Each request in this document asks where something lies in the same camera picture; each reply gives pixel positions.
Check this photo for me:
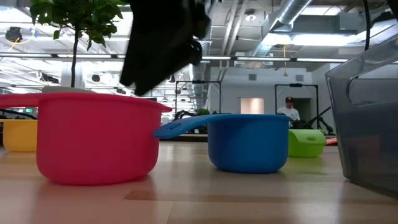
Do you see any grey translucent plastic basket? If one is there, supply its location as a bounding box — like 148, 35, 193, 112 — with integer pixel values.
325, 33, 398, 200

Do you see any long hanging strip light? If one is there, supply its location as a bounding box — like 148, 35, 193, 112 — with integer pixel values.
0, 52, 349, 63

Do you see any green leafy plant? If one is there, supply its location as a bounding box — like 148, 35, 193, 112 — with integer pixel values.
29, 0, 126, 88

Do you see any silver ribbed ventilation duct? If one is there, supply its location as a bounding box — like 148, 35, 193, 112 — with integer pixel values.
189, 39, 213, 108

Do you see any person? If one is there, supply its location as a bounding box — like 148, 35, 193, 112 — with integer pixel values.
277, 96, 302, 129

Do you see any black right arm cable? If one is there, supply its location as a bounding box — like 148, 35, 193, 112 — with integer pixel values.
363, 0, 372, 52

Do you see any black aluminium table frame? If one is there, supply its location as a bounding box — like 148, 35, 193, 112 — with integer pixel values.
160, 133, 209, 143

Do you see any green measuring cup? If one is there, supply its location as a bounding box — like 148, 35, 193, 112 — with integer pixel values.
287, 128, 328, 159

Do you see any black ceiling-hung device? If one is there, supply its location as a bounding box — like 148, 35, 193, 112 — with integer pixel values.
5, 26, 24, 44

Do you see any yellow measuring cup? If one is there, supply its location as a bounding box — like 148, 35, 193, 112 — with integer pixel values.
0, 119, 39, 153

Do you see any royal blue measuring cup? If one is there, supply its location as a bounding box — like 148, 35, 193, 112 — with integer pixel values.
153, 113, 292, 174

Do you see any black background rig frame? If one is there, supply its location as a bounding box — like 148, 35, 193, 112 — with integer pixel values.
274, 83, 320, 130

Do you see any pink measuring cup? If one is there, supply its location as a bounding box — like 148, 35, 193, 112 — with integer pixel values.
0, 92, 173, 187

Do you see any small background potted plant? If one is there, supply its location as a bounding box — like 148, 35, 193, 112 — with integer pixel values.
195, 108, 211, 135

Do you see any silver smooth ventilation duct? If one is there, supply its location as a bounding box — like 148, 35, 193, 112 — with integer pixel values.
248, 0, 313, 63

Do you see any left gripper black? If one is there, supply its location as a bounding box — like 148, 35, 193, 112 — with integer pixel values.
119, 0, 213, 96

